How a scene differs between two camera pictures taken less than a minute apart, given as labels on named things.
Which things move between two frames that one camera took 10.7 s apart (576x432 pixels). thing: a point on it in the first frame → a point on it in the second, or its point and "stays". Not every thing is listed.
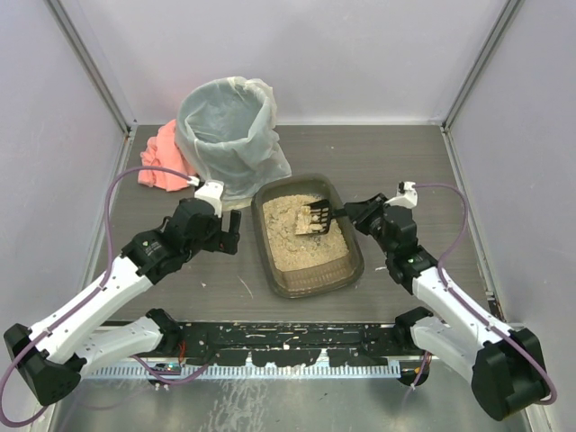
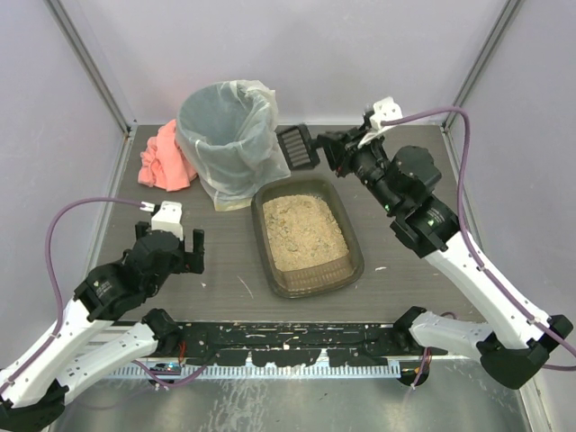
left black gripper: x=223 y=231 → x=190 y=259
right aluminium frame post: x=511 y=8 stays
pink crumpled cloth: x=162 y=151 stays
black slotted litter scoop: x=314 y=218 → x=299 y=147
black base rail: x=292 y=343 stays
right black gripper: x=360 y=214 → x=337 y=149
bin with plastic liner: x=227 y=132 stays
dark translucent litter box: x=302 y=265 stays
